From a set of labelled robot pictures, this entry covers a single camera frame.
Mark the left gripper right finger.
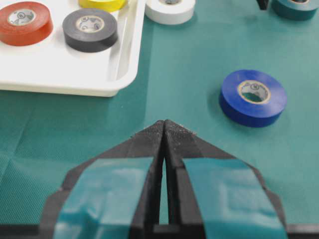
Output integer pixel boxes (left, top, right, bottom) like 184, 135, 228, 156
163, 119, 288, 239

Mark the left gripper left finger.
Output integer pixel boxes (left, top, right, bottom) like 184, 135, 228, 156
39, 120, 164, 239

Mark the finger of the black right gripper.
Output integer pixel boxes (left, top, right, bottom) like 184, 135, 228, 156
256, 0, 269, 10

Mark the green tape roll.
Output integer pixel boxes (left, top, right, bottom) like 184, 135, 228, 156
271, 0, 319, 20

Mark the white tape roll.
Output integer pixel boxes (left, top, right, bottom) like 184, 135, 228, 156
145, 0, 196, 25

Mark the yellow tape roll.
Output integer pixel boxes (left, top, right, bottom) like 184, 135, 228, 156
78, 0, 128, 12

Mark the black tape roll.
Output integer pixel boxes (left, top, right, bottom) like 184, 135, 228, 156
62, 8, 118, 53

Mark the red tape roll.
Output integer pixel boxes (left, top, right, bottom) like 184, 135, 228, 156
0, 1, 53, 46

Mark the blue tape roll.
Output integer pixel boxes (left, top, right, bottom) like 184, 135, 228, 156
219, 70, 287, 127

